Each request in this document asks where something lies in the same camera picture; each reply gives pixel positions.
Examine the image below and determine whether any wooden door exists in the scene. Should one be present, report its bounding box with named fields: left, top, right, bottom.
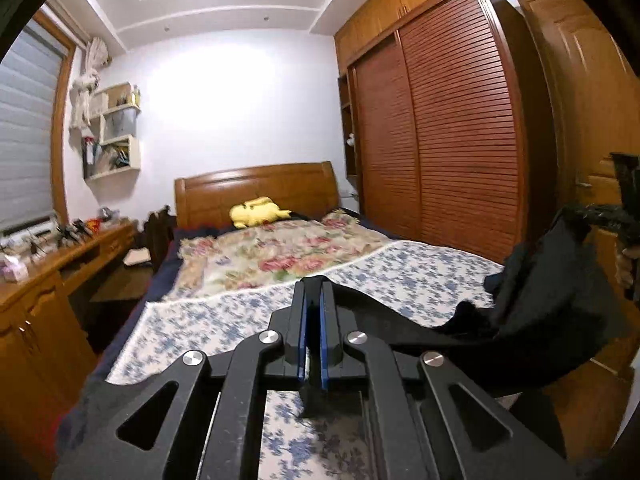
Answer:
left=515, top=0, right=640, bottom=386

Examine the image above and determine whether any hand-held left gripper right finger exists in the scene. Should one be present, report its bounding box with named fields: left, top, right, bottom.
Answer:
left=320, top=280, right=566, bottom=480

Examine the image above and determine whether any dark wooden chair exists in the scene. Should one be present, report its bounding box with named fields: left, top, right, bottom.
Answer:
left=90, top=205, right=177, bottom=303

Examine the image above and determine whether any white hanging cloth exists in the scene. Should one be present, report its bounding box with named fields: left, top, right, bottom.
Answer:
left=69, top=37, right=110, bottom=131

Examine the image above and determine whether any grey window blind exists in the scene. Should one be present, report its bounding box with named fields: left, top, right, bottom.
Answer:
left=0, top=22, right=68, bottom=233

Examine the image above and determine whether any blue floral bed sheet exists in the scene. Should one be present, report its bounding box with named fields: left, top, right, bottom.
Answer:
left=107, top=240, right=506, bottom=480

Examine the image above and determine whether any wooden window frame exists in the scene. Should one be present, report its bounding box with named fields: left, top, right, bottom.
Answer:
left=32, top=7, right=78, bottom=226

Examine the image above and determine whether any black desk gadget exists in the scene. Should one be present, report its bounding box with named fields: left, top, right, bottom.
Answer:
left=55, top=220, right=93, bottom=247

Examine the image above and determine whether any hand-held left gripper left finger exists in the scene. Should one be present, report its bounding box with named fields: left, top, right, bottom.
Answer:
left=52, top=277, right=315, bottom=480

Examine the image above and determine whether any black buttoned coat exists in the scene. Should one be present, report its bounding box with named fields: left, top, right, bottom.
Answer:
left=300, top=205, right=631, bottom=411

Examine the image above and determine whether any wooden bed headboard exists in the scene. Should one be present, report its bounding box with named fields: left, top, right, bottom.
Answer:
left=174, top=161, right=341, bottom=231

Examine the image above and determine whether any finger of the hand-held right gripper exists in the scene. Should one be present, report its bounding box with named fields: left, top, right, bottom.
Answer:
left=562, top=202, right=623, bottom=233

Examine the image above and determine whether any person's right hand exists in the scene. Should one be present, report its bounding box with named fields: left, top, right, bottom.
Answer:
left=616, top=247, right=638, bottom=301

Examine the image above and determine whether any white wall shelf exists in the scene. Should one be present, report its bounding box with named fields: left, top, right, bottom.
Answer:
left=82, top=82, right=142, bottom=181

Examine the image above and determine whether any small white box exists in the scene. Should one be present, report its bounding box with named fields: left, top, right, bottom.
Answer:
left=0, top=255, right=28, bottom=282

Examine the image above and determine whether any pink floral blanket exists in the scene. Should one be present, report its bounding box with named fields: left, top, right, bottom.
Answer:
left=175, top=208, right=401, bottom=303

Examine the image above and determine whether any yellow plush toy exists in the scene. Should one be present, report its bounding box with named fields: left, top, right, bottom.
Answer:
left=230, top=196, right=292, bottom=229

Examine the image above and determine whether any grey paper bag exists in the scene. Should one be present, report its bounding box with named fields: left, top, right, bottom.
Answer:
left=102, top=107, right=138, bottom=141

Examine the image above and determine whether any wooden desk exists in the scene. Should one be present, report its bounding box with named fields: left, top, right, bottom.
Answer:
left=0, top=220, right=138, bottom=480

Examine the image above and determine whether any wooden louvred wardrobe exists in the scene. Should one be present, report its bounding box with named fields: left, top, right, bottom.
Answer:
left=334, top=0, right=568, bottom=266

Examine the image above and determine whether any dark grey folded garment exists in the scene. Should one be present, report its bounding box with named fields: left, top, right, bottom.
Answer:
left=60, top=360, right=171, bottom=480

